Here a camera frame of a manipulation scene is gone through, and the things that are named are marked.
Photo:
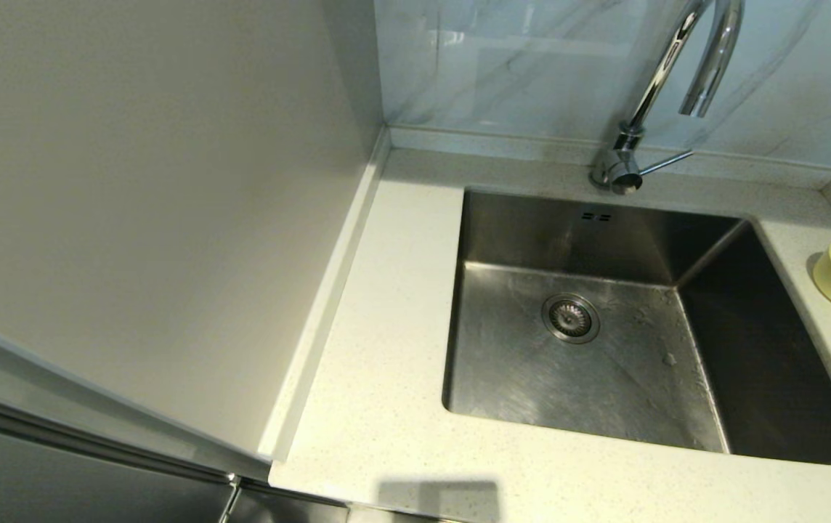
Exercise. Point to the grey cabinet door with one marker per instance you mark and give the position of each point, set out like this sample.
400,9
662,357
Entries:
59,487

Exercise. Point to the chrome gooseneck faucet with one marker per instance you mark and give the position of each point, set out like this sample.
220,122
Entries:
651,87

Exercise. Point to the round metal drain strainer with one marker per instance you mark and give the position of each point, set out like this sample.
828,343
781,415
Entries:
570,318

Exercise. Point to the beige tall cabinet side panel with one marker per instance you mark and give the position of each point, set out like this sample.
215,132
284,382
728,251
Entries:
132,181

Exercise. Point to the thin chrome faucet lever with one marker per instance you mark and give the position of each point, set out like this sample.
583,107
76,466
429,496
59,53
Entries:
666,161

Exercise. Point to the stainless steel sink basin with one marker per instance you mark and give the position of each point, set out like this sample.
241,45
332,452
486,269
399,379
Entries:
532,392

